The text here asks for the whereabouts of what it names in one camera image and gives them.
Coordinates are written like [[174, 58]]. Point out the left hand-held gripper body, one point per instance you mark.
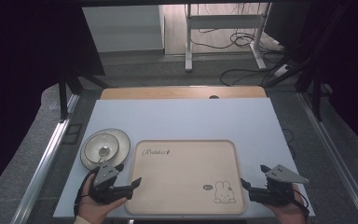
[[105, 175]]

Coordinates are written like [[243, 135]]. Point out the metal spoon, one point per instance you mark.
[[104, 151]]

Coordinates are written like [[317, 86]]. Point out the dark curtain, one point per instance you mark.
[[18, 62], [354, 62]]

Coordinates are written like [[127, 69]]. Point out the aluminium rail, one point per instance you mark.
[[338, 155], [43, 165]]

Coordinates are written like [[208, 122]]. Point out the beige rabbit print tray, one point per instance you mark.
[[183, 180]]

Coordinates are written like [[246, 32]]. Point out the pale green ceramic plate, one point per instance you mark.
[[124, 142]]

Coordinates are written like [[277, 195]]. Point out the person's left hand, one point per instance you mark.
[[94, 210]]

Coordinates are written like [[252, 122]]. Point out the person's right hand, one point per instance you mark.
[[289, 213]]

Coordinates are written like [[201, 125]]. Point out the white desk frame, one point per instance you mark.
[[223, 21]]

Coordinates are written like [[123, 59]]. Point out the black metal stand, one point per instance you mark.
[[62, 96], [316, 96]]

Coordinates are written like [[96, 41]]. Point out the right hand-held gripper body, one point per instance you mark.
[[281, 175]]

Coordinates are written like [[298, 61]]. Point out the white cabinet panel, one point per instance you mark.
[[124, 28]]

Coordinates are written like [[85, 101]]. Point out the pale green ceramic bowl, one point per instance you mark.
[[92, 147]]

